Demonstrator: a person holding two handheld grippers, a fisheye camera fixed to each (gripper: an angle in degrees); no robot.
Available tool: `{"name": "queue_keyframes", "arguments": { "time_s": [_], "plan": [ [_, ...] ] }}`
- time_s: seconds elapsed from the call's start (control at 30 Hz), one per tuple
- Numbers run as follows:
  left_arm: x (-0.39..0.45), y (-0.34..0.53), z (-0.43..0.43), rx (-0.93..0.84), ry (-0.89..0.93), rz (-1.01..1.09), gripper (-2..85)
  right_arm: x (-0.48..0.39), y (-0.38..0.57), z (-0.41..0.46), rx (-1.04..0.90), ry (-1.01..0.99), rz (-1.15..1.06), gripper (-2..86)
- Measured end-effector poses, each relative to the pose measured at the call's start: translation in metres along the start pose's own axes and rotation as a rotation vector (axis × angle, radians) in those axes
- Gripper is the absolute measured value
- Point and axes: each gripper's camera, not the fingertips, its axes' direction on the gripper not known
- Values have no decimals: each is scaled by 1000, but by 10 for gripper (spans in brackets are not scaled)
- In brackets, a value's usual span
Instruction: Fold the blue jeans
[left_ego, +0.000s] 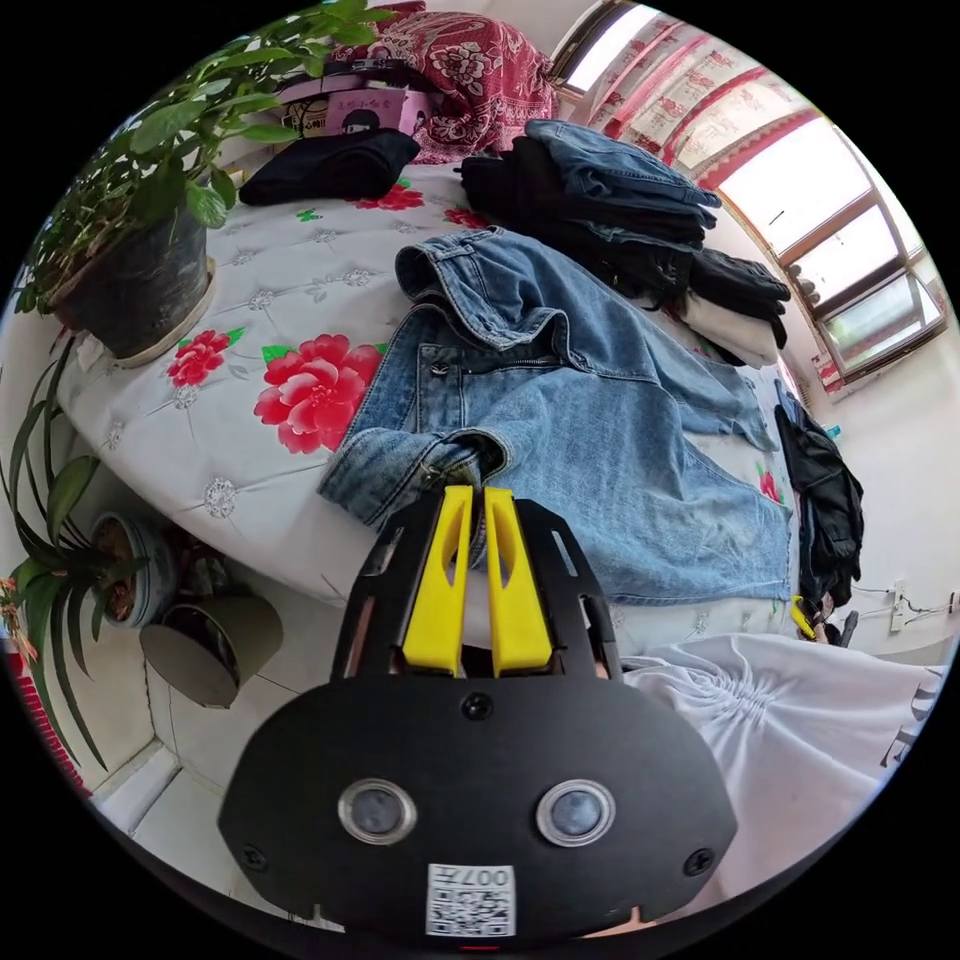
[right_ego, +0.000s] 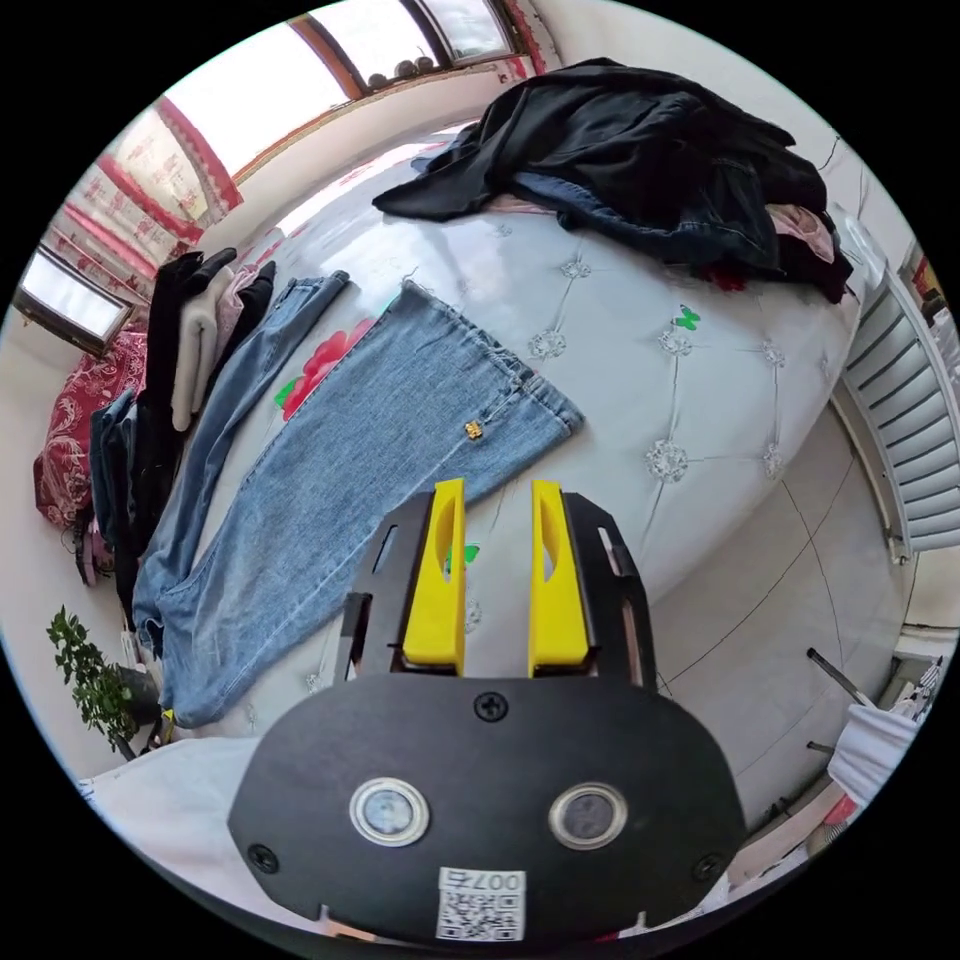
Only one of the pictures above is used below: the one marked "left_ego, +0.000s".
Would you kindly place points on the black hanging jacket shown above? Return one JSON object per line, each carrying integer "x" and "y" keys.
{"x": 825, "y": 495}

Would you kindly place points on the olive round bin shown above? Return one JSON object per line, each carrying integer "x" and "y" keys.
{"x": 210, "y": 649}

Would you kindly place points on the leafy plant in black pot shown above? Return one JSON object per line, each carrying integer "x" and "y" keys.
{"x": 135, "y": 270}

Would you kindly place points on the black folded garment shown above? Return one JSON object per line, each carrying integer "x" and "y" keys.
{"x": 330, "y": 169}

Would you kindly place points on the pink carton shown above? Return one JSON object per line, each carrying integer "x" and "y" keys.
{"x": 360, "y": 114}

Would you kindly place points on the white wall socket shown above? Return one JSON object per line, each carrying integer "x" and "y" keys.
{"x": 902, "y": 604}

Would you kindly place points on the red patterned curtain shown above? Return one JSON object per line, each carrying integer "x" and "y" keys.
{"x": 675, "y": 82}

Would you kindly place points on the bed with floral quilt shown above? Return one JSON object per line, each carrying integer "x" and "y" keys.
{"x": 247, "y": 420}

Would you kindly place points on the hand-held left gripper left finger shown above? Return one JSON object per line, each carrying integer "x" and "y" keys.
{"x": 435, "y": 600}

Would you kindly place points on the long-leaved plant in blue pot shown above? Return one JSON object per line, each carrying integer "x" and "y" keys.
{"x": 120, "y": 570}

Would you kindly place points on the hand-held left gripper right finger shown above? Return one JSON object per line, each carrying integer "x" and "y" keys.
{"x": 517, "y": 607}

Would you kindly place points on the red floral blanket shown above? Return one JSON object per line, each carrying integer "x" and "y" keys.
{"x": 465, "y": 67}

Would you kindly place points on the person's body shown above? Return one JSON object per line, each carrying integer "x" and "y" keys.
{"x": 780, "y": 742}

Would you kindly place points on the window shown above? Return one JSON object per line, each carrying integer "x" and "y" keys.
{"x": 832, "y": 247}

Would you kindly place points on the blue jeans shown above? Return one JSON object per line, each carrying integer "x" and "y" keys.
{"x": 600, "y": 420}

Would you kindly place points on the pile of clothes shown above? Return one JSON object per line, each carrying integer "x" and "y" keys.
{"x": 600, "y": 195}

